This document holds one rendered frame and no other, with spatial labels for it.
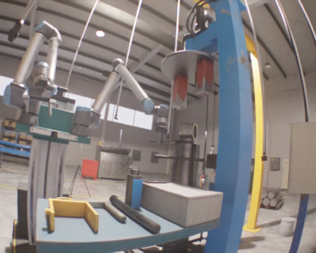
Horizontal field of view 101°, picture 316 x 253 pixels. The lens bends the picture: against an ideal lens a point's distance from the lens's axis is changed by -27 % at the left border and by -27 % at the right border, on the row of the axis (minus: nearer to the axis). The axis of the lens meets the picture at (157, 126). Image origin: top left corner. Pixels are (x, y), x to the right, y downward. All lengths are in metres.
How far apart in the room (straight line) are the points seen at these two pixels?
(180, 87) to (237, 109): 0.76
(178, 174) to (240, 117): 0.62
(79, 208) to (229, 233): 0.82
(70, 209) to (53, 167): 1.09
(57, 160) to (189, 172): 1.15
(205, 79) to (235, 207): 0.92
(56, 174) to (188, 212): 1.30
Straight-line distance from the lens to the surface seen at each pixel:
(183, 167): 1.36
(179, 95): 1.68
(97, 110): 1.77
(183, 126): 1.44
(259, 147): 3.83
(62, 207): 0.71
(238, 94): 1.14
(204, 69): 1.43
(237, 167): 1.06
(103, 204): 0.87
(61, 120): 1.69
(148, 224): 0.66
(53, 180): 1.80
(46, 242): 0.54
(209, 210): 0.83
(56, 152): 1.77
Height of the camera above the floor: 1.32
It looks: 11 degrees up
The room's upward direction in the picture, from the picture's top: 6 degrees clockwise
